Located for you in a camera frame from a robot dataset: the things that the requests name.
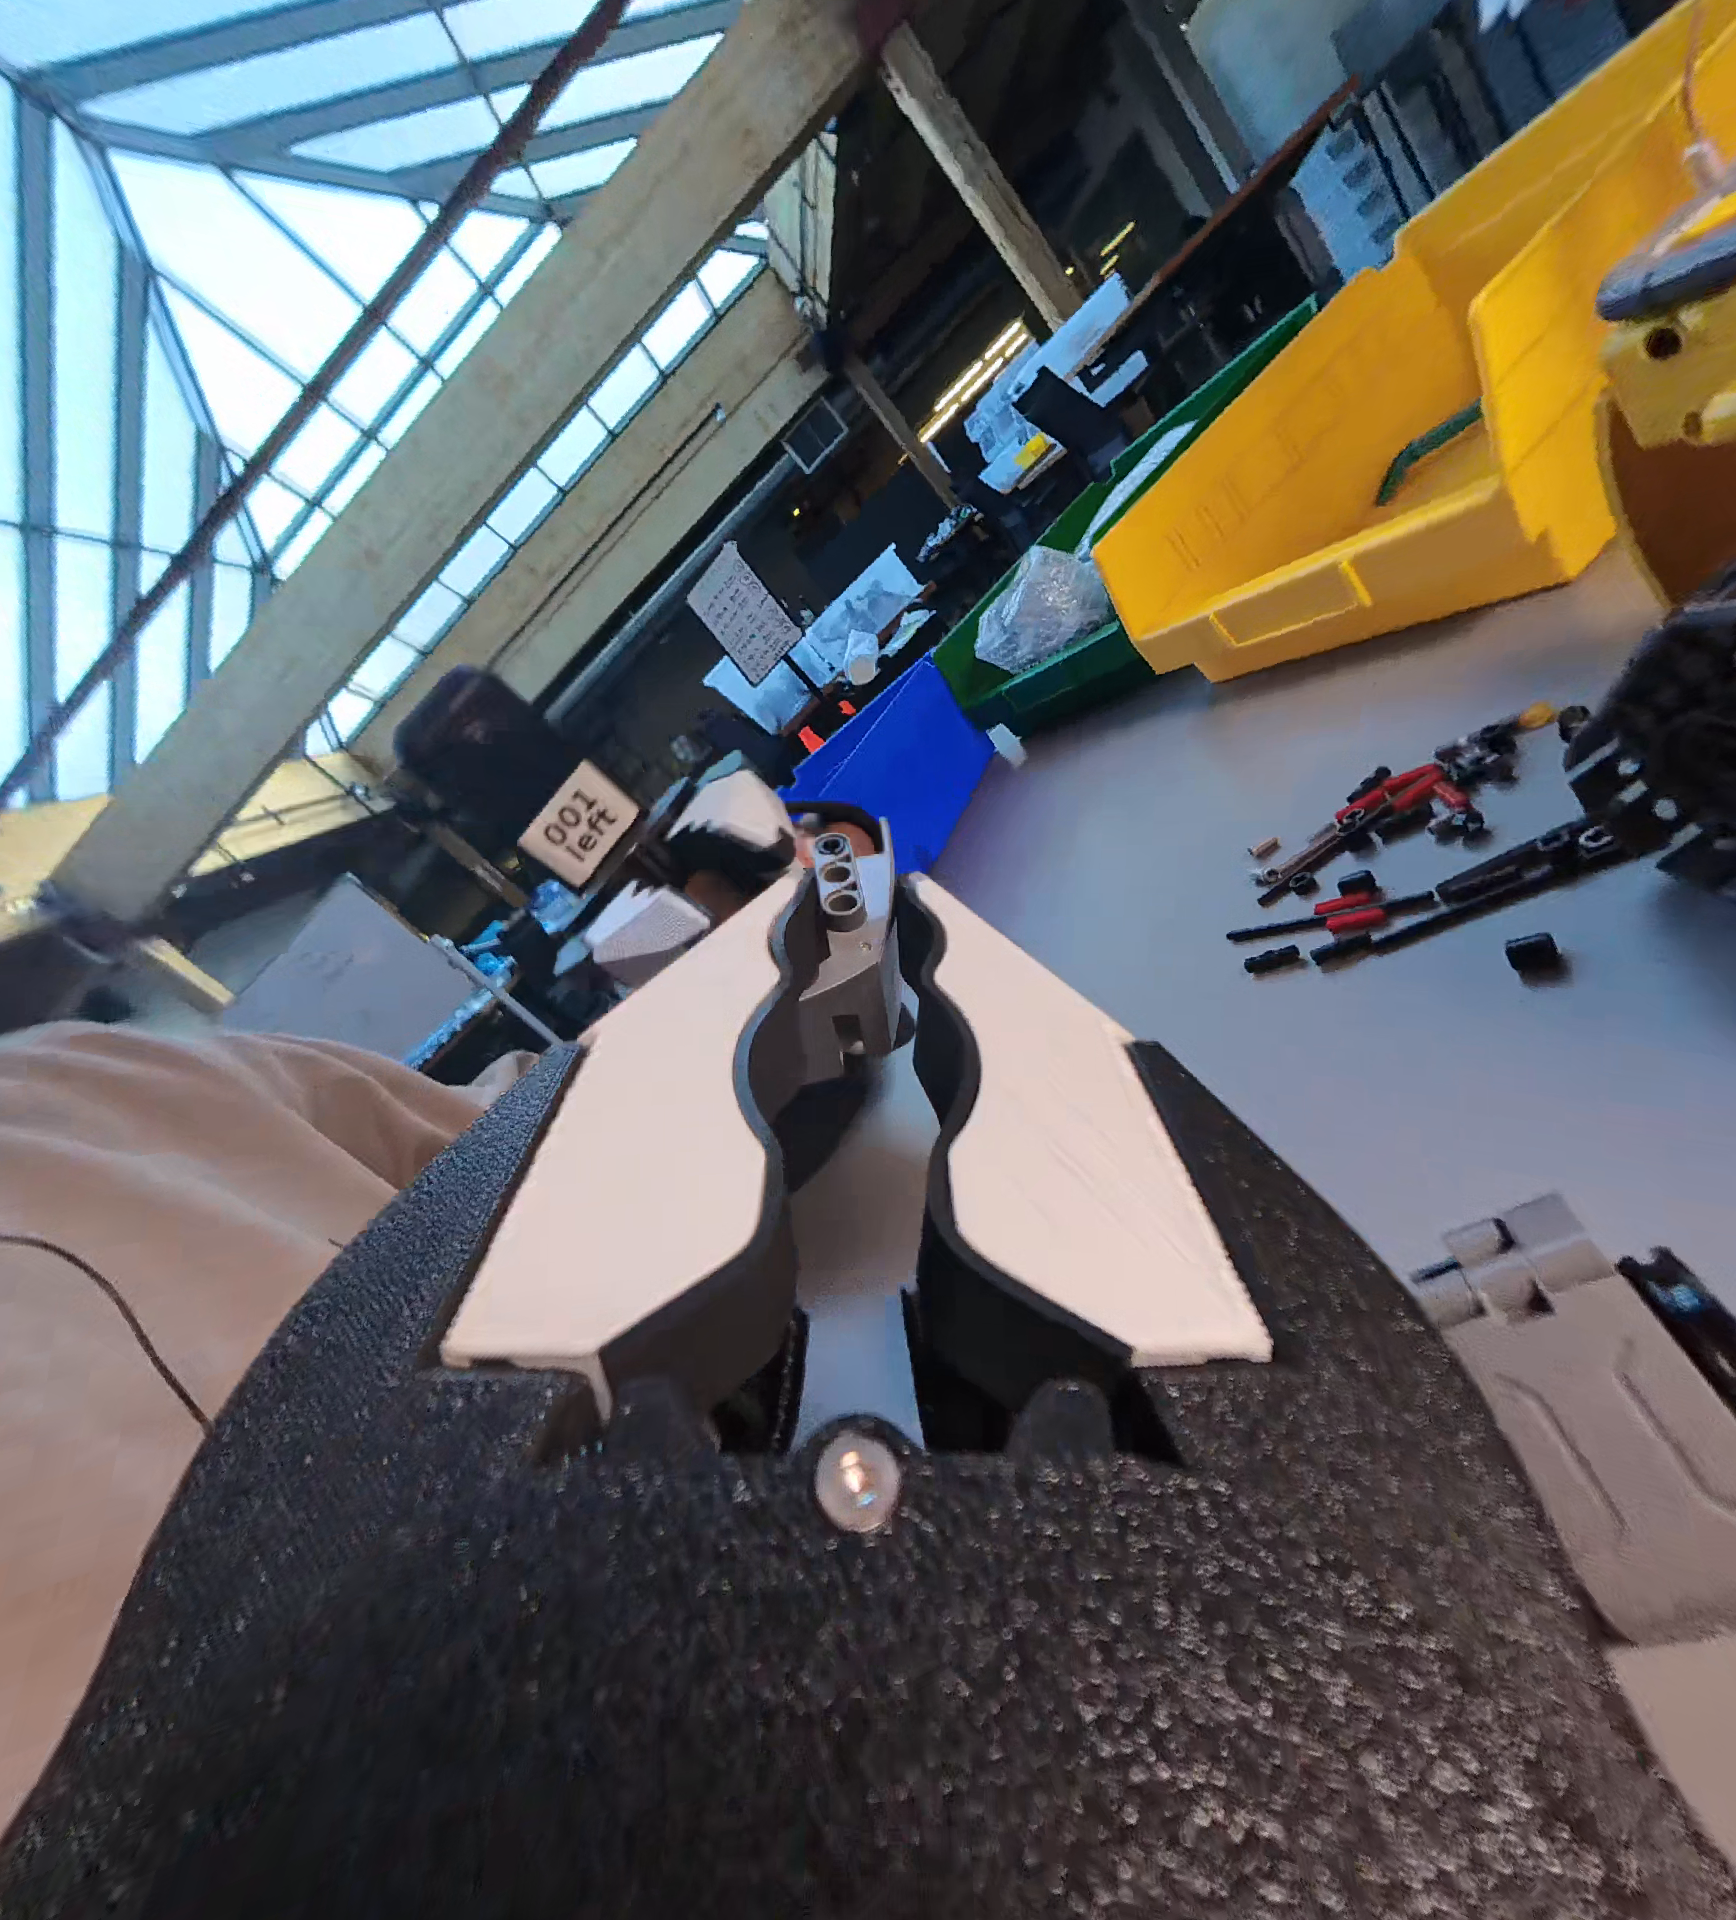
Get blue storage bin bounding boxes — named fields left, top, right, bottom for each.
left=778, top=660, right=998, bottom=875

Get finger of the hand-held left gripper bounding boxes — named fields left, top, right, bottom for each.
left=582, top=882, right=715, bottom=988
left=666, top=776, right=799, bottom=862

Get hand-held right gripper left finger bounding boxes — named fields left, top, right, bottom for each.
left=440, top=874, right=810, bottom=1420

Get thin black microphone cable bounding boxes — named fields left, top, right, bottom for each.
left=0, top=1232, right=219, bottom=1429

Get grey desk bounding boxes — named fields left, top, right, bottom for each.
left=791, top=546, right=1736, bottom=1920

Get wooden pillar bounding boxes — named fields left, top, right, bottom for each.
left=882, top=29, right=1084, bottom=328

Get grey block head assembly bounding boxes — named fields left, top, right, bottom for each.
left=791, top=822, right=911, bottom=1089

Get black long beam piece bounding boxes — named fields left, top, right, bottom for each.
left=1437, top=816, right=1636, bottom=906

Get grey eye block unit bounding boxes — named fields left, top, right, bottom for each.
left=1411, top=1193, right=1736, bottom=1648

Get small yellow storage bin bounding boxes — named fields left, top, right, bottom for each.
left=1092, top=0, right=1736, bottom=683

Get person in beige hoodie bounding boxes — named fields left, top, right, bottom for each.
left=0, top=1025, right=539, bottom=1920

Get yellow toy robot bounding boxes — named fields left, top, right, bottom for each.
left=1558, top=180, right=1736, bottom=920

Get green storage bin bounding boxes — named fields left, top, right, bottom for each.
left=932, top=291, right=1319, bottom=738

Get pile of small building pieces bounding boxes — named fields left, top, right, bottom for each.
left=1228, top=704, right=1559, bottom=978

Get white notice board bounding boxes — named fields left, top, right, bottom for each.
left=687, top=542, right=806, bottom=689

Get clear plastic bags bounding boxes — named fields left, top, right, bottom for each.
left=972, top=546, right=1118, bottom=671

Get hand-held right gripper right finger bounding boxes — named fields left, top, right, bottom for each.
left=903, top=871, right=1276, bottom=1420

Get white whiteboard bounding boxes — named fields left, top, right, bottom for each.
left=222, top=875, right=514, bottom=1061

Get green brick separator tool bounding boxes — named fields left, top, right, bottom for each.
left=1374, top=401, right=1482, bottom=506

